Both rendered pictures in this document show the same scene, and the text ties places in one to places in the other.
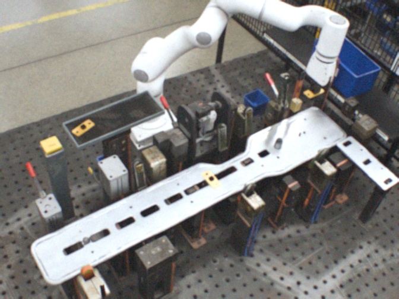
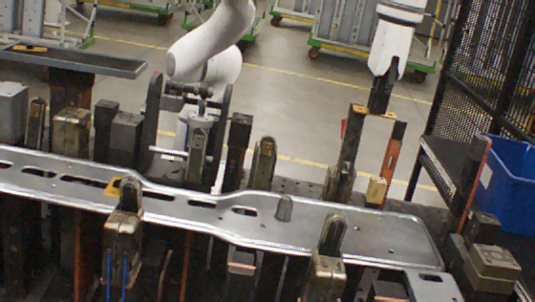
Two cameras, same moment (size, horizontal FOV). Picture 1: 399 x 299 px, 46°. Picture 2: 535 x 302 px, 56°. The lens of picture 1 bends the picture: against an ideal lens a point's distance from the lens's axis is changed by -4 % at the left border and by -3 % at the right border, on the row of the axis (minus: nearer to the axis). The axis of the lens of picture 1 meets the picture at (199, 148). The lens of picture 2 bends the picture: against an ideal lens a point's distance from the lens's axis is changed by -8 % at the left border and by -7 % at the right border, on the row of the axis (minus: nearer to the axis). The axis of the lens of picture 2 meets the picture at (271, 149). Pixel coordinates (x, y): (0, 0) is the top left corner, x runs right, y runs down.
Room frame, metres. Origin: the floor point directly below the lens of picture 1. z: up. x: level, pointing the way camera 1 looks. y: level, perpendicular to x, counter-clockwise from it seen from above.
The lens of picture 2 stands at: (0.59, -0.85, 1.51)
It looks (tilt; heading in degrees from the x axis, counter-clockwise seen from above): 21 degrees down; 36
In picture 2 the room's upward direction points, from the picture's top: 11 degrees clockwise
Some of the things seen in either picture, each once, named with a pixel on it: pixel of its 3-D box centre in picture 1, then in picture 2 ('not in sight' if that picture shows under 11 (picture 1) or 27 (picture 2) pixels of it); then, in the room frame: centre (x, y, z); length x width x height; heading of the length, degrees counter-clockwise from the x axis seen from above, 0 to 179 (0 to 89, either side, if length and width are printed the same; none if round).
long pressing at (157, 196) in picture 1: (208, 184); (106, 188); (1.15, -0.05, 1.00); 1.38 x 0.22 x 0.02; 130
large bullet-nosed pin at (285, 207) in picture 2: (278, 143); (284, 209); (1.38, -0.32, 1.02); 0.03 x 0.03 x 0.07
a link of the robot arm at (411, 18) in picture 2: (326, 53); (399, 11); (1.47, -0.42, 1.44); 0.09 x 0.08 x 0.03; 40
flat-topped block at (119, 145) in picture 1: (117, 158); (69, 142); (1.28, 0.33, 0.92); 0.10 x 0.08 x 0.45; 130
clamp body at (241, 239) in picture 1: (246, 223); (120, 294); (1.07, -0.22, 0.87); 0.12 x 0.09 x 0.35; 40
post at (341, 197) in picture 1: (345, 174); not in sight; (1.41, -0.66, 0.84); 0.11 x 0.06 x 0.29; 40
